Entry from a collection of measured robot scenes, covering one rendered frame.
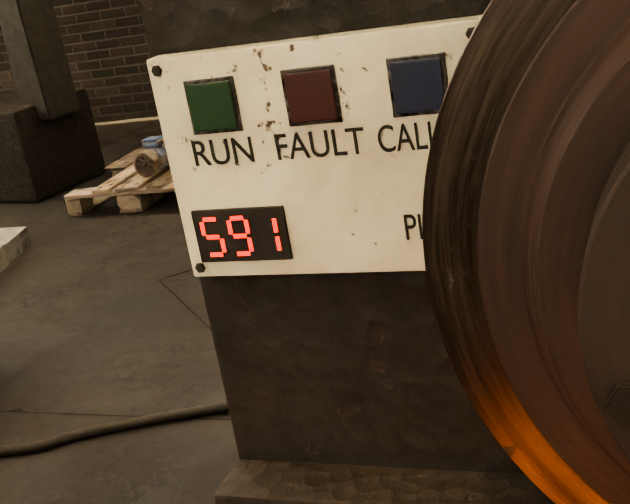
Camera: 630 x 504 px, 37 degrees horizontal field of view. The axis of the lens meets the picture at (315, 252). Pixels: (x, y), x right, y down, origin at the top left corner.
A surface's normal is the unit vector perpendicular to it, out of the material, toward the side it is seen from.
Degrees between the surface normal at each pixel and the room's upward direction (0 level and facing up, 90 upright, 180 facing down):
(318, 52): 90
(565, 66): 90
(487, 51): 90
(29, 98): 90
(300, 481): 0
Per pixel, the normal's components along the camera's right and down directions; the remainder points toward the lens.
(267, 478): -0.16, -0.93
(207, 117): -0.33, 0.37
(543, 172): -0.98, -0.11
